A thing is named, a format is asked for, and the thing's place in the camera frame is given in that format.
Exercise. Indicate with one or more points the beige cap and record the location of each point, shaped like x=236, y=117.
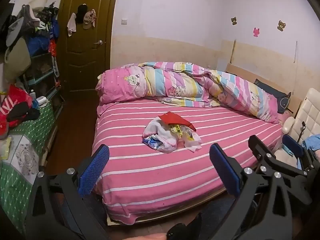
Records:
x=88, y=20

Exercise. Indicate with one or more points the green patterned tablecloth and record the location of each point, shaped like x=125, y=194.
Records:
x=37, y=130

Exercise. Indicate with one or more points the pink bear sticker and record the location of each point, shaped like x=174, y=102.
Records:
x=256, y=32

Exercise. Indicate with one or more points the olive fabric bag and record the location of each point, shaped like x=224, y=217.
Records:
x=17, y=60

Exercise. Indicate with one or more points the small white box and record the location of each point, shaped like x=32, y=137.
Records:
x=42, y=101

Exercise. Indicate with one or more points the blue clothes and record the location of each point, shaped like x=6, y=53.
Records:
x=312, y=140

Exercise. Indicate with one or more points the black cap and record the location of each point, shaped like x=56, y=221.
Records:
x=81, y=13

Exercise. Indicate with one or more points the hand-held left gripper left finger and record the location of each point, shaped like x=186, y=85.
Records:
x=93, y=172

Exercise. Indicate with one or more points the glass-front shelf rack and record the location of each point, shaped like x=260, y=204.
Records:
x=42, y=70

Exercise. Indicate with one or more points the white plastic bag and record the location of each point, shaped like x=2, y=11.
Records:
x=160, y=132

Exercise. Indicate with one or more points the clear plastic bottle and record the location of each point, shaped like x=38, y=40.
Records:
x=33, y=97

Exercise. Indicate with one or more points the white light switch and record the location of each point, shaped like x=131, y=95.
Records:
x=124, y=21

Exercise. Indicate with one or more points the large brown bear sticker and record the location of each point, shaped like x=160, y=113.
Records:
x=281, y=25

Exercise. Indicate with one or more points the red shopping bag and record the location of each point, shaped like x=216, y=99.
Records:
x=17, y=97

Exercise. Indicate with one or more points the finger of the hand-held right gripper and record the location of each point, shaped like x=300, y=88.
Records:
x=292, y=145
x=260, y=147

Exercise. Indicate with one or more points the small brown bear sticker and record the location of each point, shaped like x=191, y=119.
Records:
x=234, y=21

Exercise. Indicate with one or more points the pastel striped cartoon quilt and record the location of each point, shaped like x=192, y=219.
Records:
x=175, y=82

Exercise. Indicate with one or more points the dark blue pillow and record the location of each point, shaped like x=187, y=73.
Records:
x=281, y=100

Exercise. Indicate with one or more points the cream office chair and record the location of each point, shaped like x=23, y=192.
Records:
x=310, y=115

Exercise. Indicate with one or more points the pink striped bed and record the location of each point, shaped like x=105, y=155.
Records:
x=150, y=175

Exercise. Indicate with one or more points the brown wooden door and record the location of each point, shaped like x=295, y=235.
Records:
x=87, y=62

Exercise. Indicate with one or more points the blue white wrapper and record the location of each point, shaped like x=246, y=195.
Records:
x=152, y=142

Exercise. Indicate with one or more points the white basin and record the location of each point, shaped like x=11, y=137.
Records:
x=37, y=3

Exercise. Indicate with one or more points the yellow wrapper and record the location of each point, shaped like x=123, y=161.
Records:
x=178, y=129

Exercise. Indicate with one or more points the black shoe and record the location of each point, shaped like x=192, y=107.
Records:
x=185, y=230

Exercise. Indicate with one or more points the black cloth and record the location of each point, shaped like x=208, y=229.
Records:
x=22, y=112

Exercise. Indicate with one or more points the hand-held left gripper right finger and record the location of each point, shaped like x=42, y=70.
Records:
x=225, y=172

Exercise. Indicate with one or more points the pale pink towel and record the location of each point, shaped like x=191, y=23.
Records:
x=72, y=25

